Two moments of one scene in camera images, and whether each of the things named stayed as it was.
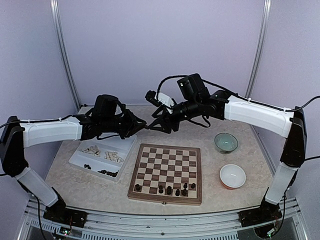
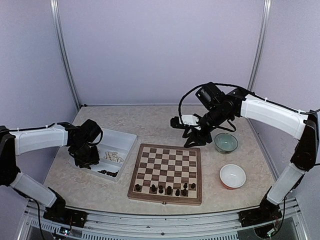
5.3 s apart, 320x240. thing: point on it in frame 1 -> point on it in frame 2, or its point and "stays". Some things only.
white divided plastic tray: (107, 156) stays
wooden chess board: (167, 175) stays
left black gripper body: (122, 125) -> (85, 156)
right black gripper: (167, 128) -> (196, 135)
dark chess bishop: (161, 190) stays
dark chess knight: (169, 190) stays
